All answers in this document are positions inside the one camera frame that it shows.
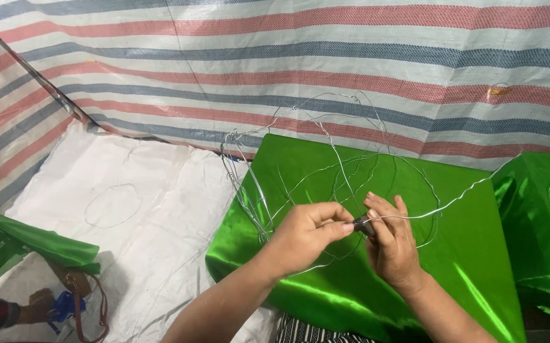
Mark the white woven plastic sheet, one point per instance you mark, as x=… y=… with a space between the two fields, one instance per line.
x=160 y=200

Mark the person's right hand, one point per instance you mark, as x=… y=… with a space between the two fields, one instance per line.
x=396 y=247

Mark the person's black white striped garment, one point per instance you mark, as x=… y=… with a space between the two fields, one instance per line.
x=313 y=333

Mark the red blue striped tarp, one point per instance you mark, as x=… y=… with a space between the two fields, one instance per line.
x=303 y=57

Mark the person's left hand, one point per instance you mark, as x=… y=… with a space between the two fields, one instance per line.
x=298 y=238

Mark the large green satin cloth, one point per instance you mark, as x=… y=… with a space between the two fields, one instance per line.
x=465 y=247

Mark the blue plastic object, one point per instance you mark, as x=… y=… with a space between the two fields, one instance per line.
x=65 y=305

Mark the yellow tie on tarp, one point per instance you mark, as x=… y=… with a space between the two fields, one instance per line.
x=498 y=90

